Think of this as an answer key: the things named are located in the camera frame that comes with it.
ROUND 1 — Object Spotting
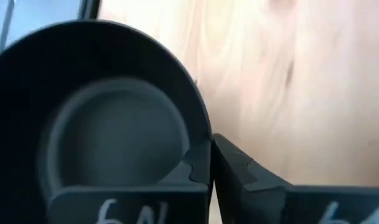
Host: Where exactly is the dark window frame post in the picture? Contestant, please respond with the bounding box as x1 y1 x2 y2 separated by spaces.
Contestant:
78 0 102 21

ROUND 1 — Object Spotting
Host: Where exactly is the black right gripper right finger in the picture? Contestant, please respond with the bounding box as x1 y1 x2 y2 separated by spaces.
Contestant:
213 133 379 224

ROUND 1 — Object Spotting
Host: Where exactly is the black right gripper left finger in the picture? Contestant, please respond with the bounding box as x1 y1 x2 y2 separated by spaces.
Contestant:
47 137 214 224

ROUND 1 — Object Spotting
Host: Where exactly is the black shallow bowl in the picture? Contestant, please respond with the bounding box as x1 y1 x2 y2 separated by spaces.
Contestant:
0 19 213 224

